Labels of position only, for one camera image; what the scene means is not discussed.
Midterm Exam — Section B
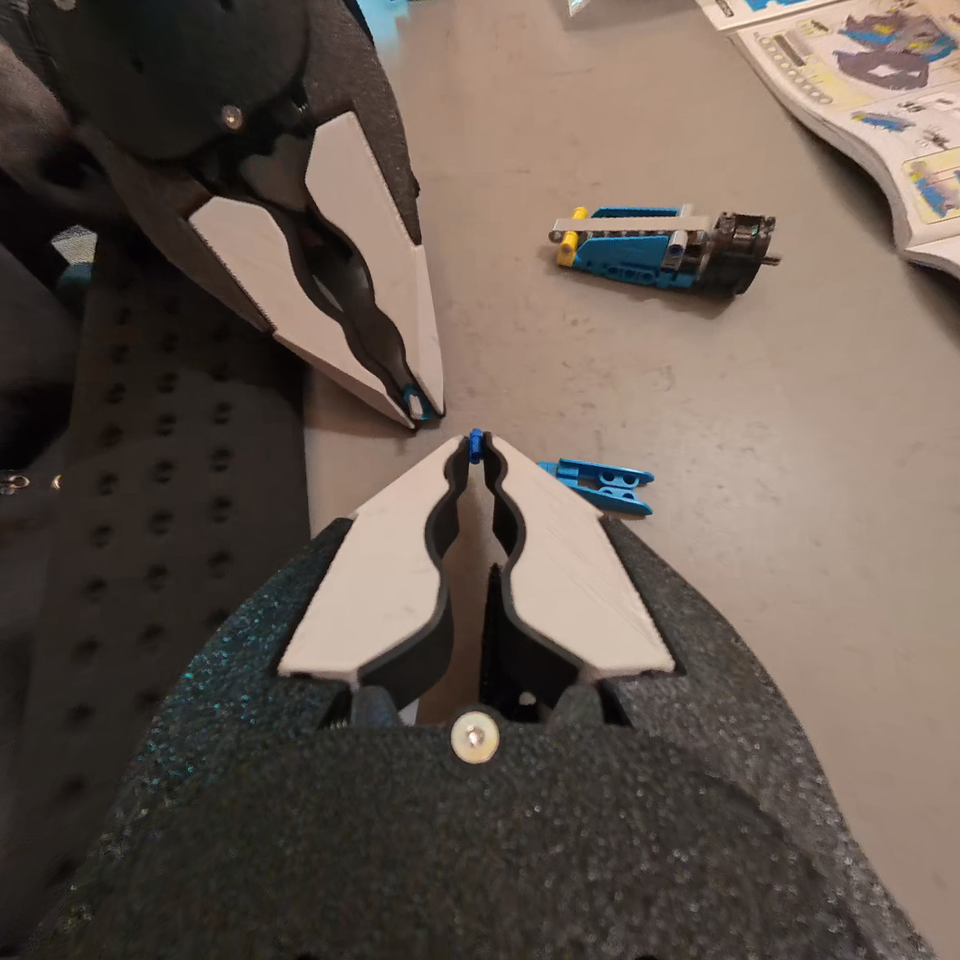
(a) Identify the instruction manual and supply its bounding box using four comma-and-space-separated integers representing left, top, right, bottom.
729, 0, 960, 280

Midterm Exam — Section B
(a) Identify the person's dark clothing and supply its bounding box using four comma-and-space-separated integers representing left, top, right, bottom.
0, 240, 82, 466

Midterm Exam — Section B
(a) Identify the sticker sheet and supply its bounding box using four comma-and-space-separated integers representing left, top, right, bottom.
696, 0, 828, 33

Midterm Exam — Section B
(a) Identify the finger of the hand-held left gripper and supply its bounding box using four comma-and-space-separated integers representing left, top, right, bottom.
187, 195, 420, 432
303, 111, 447, 419

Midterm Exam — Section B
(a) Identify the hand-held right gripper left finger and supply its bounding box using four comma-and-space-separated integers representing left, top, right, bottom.
276, 435, 468, 684

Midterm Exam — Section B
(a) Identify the wheel and beam assembly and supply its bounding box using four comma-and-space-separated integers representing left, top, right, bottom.
546, 203, 783, 298

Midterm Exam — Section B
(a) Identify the grey desk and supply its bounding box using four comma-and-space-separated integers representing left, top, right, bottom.
303, 0, 960, 954

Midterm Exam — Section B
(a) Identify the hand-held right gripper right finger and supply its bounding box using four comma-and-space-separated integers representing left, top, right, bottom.
483, 433, 676, 680

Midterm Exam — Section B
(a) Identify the blue panel brick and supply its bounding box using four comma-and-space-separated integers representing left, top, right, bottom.
537, 458, 656, 518

